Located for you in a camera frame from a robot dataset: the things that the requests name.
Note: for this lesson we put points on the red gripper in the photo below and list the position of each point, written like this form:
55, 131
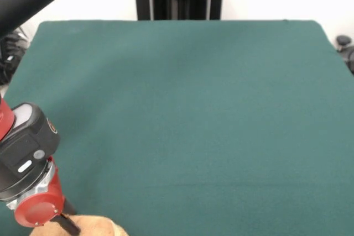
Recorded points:
36, 211

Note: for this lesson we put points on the tan terry towel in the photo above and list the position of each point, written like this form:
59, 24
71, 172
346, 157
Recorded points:
96, 226

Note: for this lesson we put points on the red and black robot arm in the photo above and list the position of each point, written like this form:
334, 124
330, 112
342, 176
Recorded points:
22, 150

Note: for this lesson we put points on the black equipment pile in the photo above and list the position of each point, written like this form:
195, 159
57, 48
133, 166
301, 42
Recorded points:
11, 59

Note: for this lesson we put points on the dark green table cloth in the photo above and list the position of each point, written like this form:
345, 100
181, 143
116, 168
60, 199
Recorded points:
221, 109

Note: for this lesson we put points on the office chair base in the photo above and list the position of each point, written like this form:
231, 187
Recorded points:
344, 41

